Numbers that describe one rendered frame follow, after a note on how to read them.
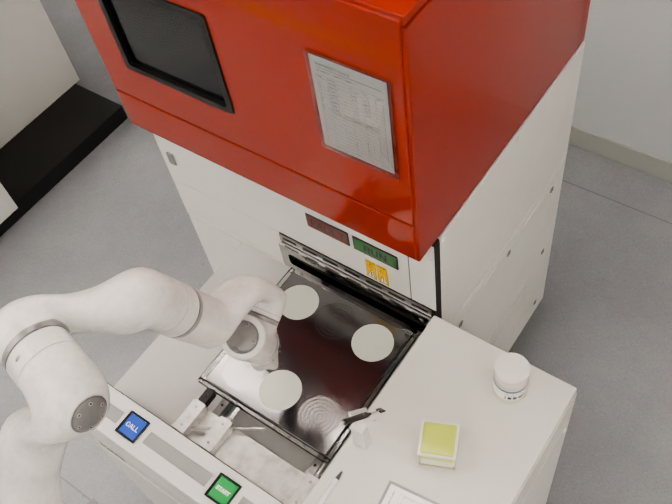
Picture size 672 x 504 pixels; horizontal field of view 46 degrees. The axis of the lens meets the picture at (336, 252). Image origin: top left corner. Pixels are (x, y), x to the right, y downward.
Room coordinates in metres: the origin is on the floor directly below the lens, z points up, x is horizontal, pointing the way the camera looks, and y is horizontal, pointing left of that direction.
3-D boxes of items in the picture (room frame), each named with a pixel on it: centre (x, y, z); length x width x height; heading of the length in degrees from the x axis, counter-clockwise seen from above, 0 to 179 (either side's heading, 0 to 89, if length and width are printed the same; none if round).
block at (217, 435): (0.77, 0.34, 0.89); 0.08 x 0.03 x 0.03; 135
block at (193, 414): (0.83, 0.40, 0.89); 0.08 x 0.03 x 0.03; 135
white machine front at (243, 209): (1.21, 0.09, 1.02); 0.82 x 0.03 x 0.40; 45
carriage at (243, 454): (0.71, 0.29, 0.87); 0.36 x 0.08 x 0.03; 45
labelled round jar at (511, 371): (0.71, -0.30, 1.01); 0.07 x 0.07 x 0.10
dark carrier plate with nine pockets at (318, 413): (0.92, 0.11, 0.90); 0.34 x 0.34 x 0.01; 45
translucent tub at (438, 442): (0.60, -0.12, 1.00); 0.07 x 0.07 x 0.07; 69
